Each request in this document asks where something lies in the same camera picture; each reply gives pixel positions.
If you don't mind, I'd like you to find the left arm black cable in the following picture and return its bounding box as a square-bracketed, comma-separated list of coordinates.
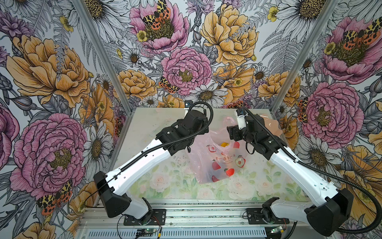
[83, 101, 214, 208]

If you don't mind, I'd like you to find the green circuit board left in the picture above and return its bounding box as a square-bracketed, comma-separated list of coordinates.
[135, 229, 159, 239]

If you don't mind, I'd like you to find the right aluminium corner post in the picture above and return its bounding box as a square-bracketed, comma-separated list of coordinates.
[270, 1, 339, 113]

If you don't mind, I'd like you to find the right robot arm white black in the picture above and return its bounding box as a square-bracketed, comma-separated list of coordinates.
[227, 108, 353, 238]

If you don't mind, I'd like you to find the aluminium corner post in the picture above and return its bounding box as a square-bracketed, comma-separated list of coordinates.
[73, 1, 132, 117]
[270, 1, 339, 113]

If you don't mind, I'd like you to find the green circuit board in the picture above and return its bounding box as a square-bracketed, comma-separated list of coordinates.
[135, 229, 159, 239]
[270, 226, 284, 234]

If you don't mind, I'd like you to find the green circuit board right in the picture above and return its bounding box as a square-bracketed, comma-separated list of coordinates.
[270, 226, 284, 234]

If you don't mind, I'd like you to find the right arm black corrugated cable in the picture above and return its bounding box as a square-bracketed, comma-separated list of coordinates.
[243, 107, 382, 234]

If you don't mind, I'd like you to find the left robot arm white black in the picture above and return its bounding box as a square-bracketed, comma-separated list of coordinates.
[94, 102, 213, 224]

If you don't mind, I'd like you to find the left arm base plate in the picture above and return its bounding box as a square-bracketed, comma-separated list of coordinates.
[123, 209, 167, 226]

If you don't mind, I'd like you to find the pink plastic bag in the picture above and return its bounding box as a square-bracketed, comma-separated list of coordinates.
[187, 117, 248, 184]

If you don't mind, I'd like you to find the pink faceted plastic bowl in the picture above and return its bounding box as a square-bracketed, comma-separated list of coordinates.
[261, 115, 283, 136]

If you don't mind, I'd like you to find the aluminium frame rail front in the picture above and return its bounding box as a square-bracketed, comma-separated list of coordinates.
[78, 199, 332, 229]

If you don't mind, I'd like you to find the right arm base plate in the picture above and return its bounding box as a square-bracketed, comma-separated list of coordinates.
[242, 208, 290, 225]

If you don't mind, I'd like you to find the left aluminium corner post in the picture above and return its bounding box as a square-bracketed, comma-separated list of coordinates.
[73, 1, 132, 117]

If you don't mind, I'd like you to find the white slotted cable duct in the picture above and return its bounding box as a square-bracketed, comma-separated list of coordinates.
[84, 227, 267, 239]

